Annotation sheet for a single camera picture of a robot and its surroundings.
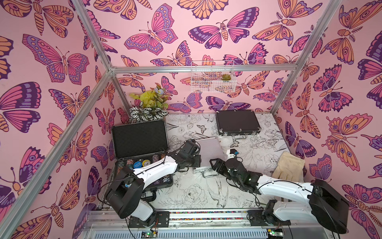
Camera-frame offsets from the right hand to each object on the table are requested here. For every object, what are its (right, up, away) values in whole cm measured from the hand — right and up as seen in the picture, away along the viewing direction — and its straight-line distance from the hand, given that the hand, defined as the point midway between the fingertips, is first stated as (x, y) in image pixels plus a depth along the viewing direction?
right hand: (213, 162), depth 82 cm
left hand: (-7, 0, +5) cm, 8 cm away
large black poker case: (-47, +8, +10) cm, 49 cm away
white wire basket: (+2, +52, +13) cm, 53 cm away
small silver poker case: (0, +5, +13) cm, 14 cm away
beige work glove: (+48, -5, +8) cm, 49 cm away
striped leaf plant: (-39, +27, +8) cm, 48 cm away
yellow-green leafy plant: (-39, +39, +21) cm, 59 cm away
